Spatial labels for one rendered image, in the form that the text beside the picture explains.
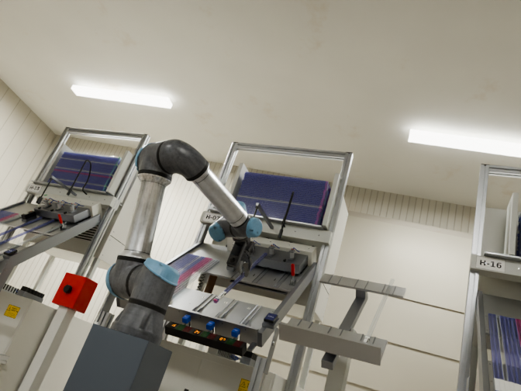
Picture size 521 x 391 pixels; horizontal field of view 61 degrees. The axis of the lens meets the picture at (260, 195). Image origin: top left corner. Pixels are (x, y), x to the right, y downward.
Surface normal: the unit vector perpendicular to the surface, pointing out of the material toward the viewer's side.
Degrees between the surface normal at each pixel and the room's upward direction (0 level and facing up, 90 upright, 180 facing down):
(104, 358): 90
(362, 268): 90
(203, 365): 90
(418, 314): 90
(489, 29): 180
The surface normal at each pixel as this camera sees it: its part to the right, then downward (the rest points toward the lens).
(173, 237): -0.18, -0.47
